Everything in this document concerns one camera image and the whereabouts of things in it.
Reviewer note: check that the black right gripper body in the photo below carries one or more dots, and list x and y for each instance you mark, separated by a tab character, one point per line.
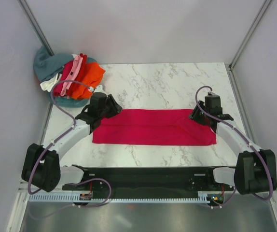
198	116

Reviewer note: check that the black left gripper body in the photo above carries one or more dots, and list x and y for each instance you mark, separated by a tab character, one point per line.
111	108

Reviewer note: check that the magenta t shirt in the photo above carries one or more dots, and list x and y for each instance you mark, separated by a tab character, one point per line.
153	127

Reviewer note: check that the grey blue t shirt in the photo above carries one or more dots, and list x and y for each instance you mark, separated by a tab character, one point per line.
46	66

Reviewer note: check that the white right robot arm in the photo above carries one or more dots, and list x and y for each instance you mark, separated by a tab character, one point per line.
255	169

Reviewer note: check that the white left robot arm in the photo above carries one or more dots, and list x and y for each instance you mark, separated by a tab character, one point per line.
42	170

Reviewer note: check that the orange t shirt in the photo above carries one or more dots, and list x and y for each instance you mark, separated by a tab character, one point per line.
92	76

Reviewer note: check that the teal t shirt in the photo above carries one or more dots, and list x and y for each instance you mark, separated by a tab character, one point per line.
70	103

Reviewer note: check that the crimson t shirt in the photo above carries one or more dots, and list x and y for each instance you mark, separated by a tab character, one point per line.
58	88

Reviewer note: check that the pink t shirt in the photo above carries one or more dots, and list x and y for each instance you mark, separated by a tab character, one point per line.
71	71

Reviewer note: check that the white t shirt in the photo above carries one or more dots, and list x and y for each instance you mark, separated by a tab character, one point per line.
48	85

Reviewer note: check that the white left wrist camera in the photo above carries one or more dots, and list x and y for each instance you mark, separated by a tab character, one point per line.
99	88

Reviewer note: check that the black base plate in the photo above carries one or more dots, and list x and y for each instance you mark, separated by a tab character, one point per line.
149	181

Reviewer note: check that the white cable duct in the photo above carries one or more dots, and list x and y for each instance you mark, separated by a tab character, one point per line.
76	197

